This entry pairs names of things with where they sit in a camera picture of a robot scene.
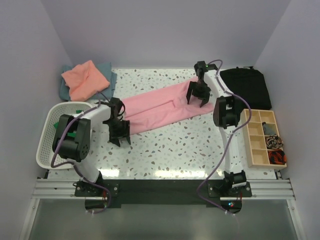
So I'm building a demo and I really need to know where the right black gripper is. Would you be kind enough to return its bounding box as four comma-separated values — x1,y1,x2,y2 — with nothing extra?
185,80,210,107

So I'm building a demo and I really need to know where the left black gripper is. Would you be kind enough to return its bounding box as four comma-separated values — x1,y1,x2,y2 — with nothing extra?
105,118,131,147

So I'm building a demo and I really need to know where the pink t shirt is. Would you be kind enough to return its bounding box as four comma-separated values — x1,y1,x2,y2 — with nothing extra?
122,77,214,135

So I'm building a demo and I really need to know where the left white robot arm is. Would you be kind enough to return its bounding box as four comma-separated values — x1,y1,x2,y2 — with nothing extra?
50,97,131,196

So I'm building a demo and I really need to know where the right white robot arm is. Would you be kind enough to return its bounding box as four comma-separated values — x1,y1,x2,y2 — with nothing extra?
186,59,248,197

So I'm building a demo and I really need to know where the black folded garment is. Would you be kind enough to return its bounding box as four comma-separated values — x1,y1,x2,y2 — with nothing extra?
220,67,272,110

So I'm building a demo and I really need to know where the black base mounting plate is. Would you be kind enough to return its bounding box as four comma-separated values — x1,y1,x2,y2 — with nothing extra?
73,179,253,212

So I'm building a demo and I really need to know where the green t shirt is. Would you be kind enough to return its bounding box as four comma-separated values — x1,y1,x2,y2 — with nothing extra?
53,109,84,139

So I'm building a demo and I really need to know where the salmon folded t shirt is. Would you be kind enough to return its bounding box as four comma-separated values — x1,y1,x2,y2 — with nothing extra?
61,60,110,102

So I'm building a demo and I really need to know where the teal folded t shirt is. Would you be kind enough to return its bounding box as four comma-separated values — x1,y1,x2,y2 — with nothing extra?
59,60,117,102

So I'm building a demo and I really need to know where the white plastic laundry basket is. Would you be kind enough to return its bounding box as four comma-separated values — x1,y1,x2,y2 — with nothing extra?
35,101,93,170

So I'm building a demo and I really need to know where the grey item in tray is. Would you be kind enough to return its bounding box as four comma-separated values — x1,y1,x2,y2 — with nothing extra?
262,122,277,136

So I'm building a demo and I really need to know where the wooden compartment tray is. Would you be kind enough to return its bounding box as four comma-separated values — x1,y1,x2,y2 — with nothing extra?
241,109,287,170

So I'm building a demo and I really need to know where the patterned black item in tray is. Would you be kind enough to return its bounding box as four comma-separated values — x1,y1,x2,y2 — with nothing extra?
265,135,284,150

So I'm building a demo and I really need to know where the orange black item in tray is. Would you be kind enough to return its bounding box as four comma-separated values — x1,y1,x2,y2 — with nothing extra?
268,149,287,165

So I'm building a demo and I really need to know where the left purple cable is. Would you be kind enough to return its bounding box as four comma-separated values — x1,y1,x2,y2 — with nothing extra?
50,91,126,215

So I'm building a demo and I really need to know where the aluminium rail frame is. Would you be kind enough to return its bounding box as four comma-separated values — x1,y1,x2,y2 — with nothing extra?
32,179,296,200

